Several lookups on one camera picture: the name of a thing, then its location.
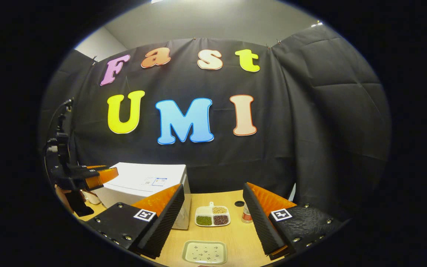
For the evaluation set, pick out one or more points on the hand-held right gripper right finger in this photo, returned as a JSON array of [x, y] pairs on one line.
[[260, 222]]

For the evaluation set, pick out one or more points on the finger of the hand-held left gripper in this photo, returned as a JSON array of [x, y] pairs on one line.
[[95, 167], [102, 178]]

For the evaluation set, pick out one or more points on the white microwave oven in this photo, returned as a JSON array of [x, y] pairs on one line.
[[143, 178]]

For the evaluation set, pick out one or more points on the pale green square plate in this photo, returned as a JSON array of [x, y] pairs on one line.
[[205, 252]]

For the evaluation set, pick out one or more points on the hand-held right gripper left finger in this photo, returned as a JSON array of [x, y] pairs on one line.
[[165, 226]]

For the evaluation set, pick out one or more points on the red label plastic bottle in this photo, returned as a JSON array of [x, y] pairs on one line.
[[247, 214]]

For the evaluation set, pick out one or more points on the divided dish of beans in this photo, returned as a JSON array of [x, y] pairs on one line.
[[212, 216]]

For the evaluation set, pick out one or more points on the white toaster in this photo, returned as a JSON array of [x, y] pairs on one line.
[[92, 197]]

